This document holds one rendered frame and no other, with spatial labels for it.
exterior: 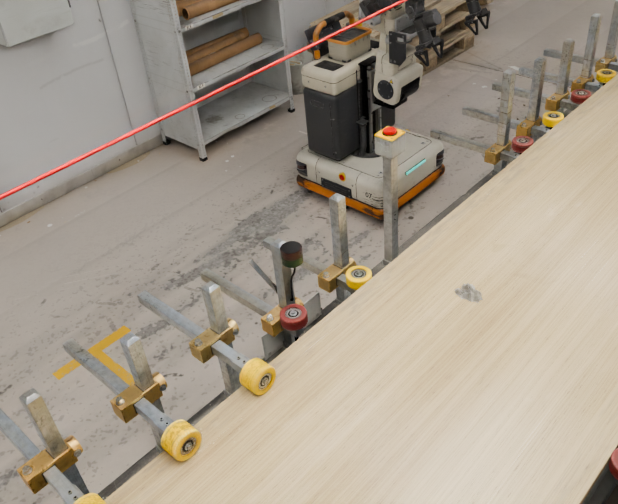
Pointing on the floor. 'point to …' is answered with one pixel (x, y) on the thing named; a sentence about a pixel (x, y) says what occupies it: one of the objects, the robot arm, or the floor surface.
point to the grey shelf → (168, 87)
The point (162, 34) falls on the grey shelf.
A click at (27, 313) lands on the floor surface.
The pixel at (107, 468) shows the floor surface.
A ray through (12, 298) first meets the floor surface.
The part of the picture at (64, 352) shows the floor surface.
